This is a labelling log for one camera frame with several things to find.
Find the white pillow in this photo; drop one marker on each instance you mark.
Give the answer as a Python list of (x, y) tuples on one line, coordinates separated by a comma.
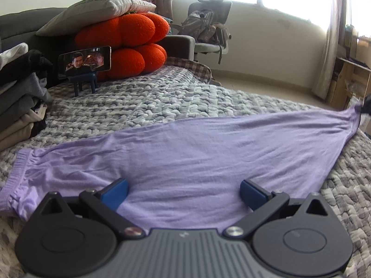
[(95, 8)]

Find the grey office chair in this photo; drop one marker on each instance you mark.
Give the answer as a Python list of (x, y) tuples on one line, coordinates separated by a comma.
[(223, 14)]

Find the purple pants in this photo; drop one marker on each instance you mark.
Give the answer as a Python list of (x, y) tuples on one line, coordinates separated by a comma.
[(203, 150)]

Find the wooden shelf unit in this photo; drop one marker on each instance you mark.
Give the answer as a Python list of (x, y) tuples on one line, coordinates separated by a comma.
[(345, 78)]

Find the beige curtain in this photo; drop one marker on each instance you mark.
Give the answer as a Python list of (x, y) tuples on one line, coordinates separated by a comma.
[(330, 49)]

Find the smartphone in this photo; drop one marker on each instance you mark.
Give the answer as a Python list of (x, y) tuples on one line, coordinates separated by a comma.
[(84, 60)]

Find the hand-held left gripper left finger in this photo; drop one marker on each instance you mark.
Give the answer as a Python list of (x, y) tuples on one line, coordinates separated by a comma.
[(116, 192)]

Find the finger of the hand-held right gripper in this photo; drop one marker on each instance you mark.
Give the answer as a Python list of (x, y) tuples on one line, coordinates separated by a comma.
[(367, 102)]

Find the orange pumpkin cushion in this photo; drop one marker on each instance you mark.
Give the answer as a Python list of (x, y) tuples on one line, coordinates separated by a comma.
[(130, 29)]

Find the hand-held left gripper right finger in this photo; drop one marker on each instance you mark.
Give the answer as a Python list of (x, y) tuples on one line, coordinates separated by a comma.
[(252, 194)]

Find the grey backpack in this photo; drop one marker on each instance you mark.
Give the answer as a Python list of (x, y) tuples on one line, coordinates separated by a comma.
[(200, 26)]

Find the stack of folded clothes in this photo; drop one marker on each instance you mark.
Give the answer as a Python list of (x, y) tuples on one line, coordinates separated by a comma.
[(17, 101)]

